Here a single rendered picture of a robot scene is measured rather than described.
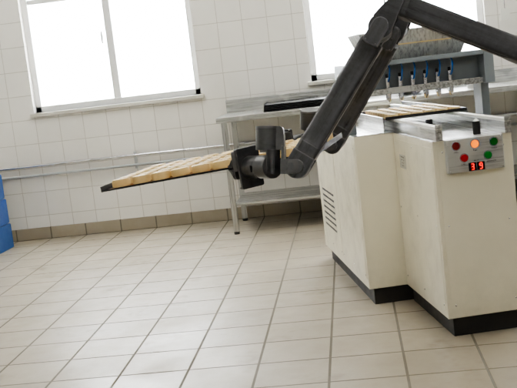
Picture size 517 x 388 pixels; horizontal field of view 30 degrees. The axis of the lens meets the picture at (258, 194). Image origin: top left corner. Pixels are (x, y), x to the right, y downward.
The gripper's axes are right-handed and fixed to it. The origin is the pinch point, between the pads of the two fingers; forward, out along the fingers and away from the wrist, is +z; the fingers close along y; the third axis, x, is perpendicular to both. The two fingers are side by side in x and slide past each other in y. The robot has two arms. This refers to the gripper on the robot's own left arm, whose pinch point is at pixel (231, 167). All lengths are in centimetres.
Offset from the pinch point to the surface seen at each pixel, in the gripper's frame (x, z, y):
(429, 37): 200, 138, -25
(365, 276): 157, 162, 85
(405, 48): 190, 145, -21
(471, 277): 151, 82, 77
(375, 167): 165, 151, 32
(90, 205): 170, 542, 60
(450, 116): 203, 135, 14
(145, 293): 97, 296, 91
